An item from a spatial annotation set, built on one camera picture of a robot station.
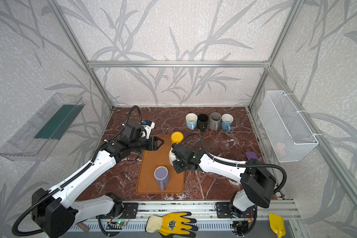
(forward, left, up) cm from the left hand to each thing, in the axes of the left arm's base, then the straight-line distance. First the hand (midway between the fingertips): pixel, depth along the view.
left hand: (162, 137), depth 77 cm
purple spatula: (+1, -55, -21) cm, 59 cm away
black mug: (+23, -24, -13) cm, 35 cm away
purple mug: (-16, 0, -13) cm, 21 cm away
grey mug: (+21, -31, -12) cm, 40 cm away
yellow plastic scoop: (-35, -56, -18) cm, 68 cm away
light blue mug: (+24, -16, -15) cm, 32 cm away
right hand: (-7, -7, -13) cm, 17 cm away
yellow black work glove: (-36, -6, -18) cm, 41 cm away
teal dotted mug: (+21, -40, -13) cm, 47 cm away
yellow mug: (+8, -6, -12) cm, 16 cm away
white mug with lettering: (-5, -4, -11) cm, 13 cm away
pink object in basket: (-6, -60, 0) cm, 60 cm away
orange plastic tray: (-18, -7, -21) cm, 28 cm away
